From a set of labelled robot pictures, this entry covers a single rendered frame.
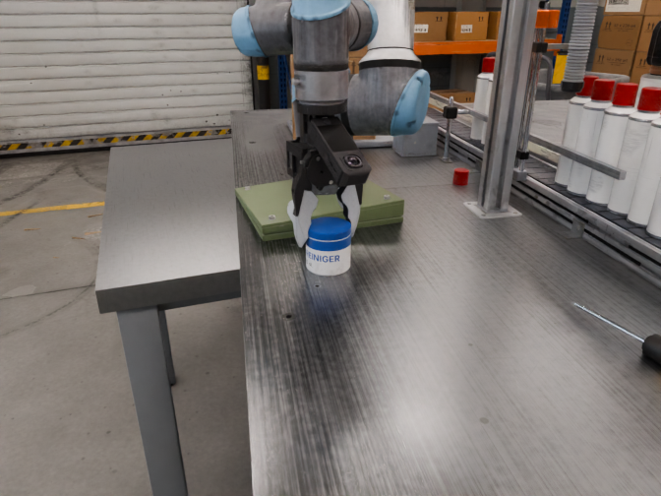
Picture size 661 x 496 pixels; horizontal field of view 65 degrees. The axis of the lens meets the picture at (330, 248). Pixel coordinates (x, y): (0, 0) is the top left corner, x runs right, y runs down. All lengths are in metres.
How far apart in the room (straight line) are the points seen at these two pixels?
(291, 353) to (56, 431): 1.37
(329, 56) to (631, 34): 4.28
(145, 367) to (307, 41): 0.56
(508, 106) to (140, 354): 0.76
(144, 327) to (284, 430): 0.41
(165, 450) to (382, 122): 0.70
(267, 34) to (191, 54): 4.36
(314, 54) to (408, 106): 0.30
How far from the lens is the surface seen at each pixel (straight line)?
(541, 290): 0.81
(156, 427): 1.00
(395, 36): 1.01
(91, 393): 2.03
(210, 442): 1.73
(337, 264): 0.79
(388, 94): 0.98
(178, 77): 5.22
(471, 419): 0.56
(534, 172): 1.20
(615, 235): 0.95
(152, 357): 0.91
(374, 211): 0.96
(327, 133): 0.72
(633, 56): 4.89
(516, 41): 1.02
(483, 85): 1.42
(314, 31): 0.72
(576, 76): 0.95
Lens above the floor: 1.20
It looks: 25 degrees down
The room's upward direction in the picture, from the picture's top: straight up
